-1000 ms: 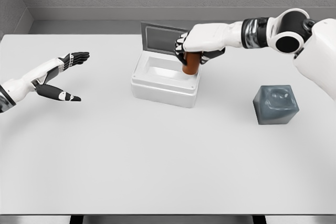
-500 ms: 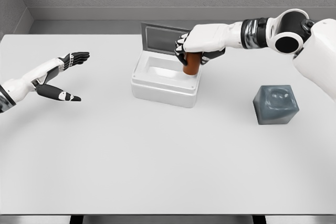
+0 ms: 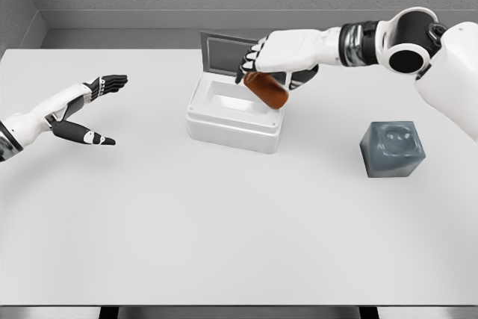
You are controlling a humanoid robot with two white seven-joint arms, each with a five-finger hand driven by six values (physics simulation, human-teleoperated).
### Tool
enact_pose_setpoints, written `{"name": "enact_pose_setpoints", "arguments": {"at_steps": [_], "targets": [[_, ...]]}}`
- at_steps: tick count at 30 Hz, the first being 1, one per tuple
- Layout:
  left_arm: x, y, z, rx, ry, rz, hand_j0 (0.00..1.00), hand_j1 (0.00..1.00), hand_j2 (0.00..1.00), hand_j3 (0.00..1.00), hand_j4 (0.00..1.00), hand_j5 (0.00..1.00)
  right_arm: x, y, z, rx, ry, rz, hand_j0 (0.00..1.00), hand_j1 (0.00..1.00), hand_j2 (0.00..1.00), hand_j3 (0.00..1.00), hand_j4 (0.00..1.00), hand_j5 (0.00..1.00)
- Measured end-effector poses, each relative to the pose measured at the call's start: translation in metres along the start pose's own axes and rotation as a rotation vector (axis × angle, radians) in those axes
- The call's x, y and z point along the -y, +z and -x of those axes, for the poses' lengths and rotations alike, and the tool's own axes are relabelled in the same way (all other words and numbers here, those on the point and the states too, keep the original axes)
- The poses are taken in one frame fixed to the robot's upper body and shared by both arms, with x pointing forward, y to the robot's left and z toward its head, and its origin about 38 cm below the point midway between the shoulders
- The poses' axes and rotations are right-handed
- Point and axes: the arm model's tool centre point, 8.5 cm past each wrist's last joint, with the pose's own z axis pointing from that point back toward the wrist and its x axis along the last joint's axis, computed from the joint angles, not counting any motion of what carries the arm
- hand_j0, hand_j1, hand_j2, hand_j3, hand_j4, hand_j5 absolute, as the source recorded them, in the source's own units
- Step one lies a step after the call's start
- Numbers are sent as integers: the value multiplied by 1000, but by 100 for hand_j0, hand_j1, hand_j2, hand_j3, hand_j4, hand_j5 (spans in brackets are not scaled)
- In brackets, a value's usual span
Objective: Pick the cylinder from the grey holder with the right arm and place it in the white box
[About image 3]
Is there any grey translucent cube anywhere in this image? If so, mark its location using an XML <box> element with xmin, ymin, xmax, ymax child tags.
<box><xmin>359</xmin><ymin>120</ymin><xmax>426</xmax><ymax>179</ymax></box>

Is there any grey box lid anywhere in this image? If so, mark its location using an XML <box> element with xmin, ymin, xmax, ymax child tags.
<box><xmin>199</xmin><ymin>31</ymin><xmax>288</xmax><ymax>90</ymax></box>

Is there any brown cylindrical bread loaf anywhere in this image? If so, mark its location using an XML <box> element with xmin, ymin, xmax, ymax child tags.
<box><xmin>243</xmin><ymin>71</ymin><xmax>290</xmax><ymax>111</ymax></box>

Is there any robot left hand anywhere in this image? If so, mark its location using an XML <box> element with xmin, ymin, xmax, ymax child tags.
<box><xmin>31</xmin><ymin>74</ymin><xmax>128</xmax><ymax>147</ymax></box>

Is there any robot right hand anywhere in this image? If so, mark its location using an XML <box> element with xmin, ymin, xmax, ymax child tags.
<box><xmin>235</xmin><ymin>29</ymin><xmax>326</xmax><ymax>91</ymax></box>

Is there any white open box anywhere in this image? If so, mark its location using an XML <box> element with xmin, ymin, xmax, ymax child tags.
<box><xmin>186</xmin><ymin>71</ymin><xmax>286</xmax><ymax>155</ymax></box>

